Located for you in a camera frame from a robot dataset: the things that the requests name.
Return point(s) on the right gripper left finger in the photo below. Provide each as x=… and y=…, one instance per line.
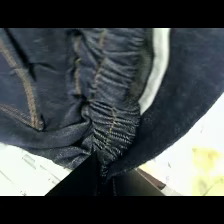
x=83, y=181

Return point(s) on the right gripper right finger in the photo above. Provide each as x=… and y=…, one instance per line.
x=133, y=186

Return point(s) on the dark blue jeans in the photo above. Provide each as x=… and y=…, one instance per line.
x=100, y=93

